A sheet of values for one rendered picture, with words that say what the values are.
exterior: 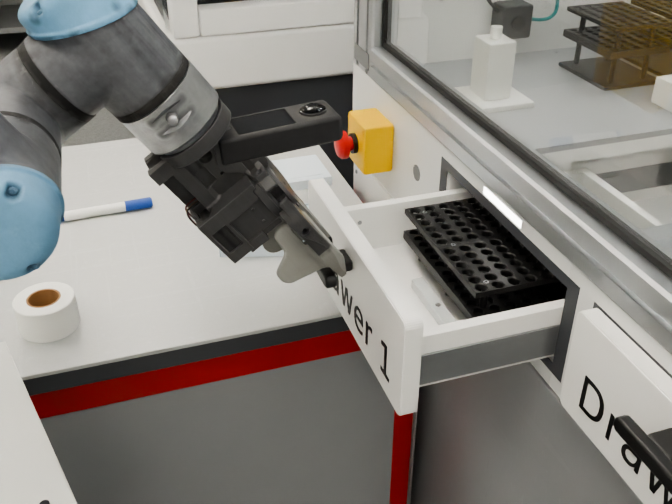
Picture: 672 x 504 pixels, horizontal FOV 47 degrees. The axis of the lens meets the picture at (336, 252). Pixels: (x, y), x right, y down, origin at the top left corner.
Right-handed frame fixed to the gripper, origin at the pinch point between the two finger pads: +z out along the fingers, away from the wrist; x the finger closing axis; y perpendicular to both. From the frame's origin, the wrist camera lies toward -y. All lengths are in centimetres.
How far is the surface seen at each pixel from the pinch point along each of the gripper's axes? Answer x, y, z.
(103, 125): -269, 67, 65
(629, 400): 25.5, -12.2, 11.2
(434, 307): 3.4, -4.1, 11.1
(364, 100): -41.5, -14.2, 11.7
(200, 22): -80, -1, -1
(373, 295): 7.1, -0.6, 1.5
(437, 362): 13.0, -1.4, 7.6
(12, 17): -405, 89, 32
